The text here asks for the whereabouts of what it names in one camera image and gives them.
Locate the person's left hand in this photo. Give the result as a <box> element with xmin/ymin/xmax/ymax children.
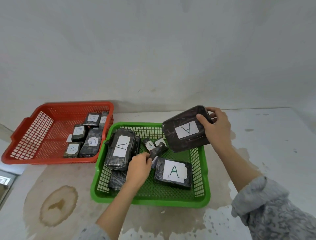
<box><xmin>124</xmin><ymin>152</ymin><xmax>153</xmax><ymax>190</ymax></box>

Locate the person's right hand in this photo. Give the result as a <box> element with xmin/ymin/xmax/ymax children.
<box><xmin>196</xmin><ymin>106</ymin><xmax>232</xmax><ymax>149</ymax></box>

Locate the small black bundle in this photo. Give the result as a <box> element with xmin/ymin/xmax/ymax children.
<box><xmin>148</xmin><ymin>141</ymin><xmax>169</xmax><ymax>160</ymax></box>

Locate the large rounded black package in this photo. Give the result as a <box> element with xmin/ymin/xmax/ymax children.
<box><xmin>162</xmin><ymin>105</ymin><xmax>214</xmax><ymax>153</ymax></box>

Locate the person's right forearm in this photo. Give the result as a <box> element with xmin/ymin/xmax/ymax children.
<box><xmin>212</xmin><ymin>138</ymin><xmax>263</xmax><ymax>195</ymax></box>

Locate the person's left forearm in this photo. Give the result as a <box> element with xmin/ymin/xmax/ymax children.
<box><xmin>96</xmin><ymin>180</ymin><xmax>145</xmax><ymax>240</ymax></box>

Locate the narrow black wrapped package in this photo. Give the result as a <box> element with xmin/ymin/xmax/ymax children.
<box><xmin>132</xmin><ymin>135</ymin><xmax>142</xmax><ymax>158</ymax></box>

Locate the long black labelled package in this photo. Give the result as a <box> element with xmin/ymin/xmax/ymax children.
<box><xmin>104</xmin><ymin>129</ymin><xmax>137</xmax><ymax>171</ymax></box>

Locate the flat black labelled package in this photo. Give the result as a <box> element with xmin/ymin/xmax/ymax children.
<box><xmin>154</xmin><ymin>156</ymin><xmax>193</xmax><ymax>190</ymax></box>

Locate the green plastic basket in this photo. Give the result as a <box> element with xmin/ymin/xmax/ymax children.
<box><xmin>90</xmin><ymin>122</ymin><xmax>211</xmax><ymax>209</ymax></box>

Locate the large black labelled package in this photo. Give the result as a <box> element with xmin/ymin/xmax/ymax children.
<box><xmin>79</xmin><ymin>129</ymin><xmax>103</xmax><ymax>158</ymax></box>

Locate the thin black labelled package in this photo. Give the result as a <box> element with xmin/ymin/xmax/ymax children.
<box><xmin>99</xmin><ymin>111</ymin><xmax>109</xmax><ymax>129</ymax></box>

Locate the grey patterned shirt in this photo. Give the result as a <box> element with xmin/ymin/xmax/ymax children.
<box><xmin>79</xmin><ymin>175</ymin><xmax>316</xmax><ymax>240</ymax></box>

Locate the red plastic basket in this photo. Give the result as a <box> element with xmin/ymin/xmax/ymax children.
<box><xmin>1</xmin><ymin>101</ymin><xmax>115</xmax><ymax>165</ymax></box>

